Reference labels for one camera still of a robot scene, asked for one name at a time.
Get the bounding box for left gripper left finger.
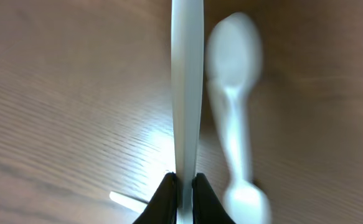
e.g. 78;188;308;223
133;172;177;224

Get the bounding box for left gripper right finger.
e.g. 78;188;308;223
192;173;235;224

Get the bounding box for white spoon bowl down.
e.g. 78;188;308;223
223;180;271;224

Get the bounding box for white spoon bowl up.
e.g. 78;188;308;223
205;12;263;182

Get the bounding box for white spoon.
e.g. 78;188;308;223
171;0;204;224

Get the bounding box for white spoon lying sideways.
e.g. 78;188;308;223
109;191;148;214

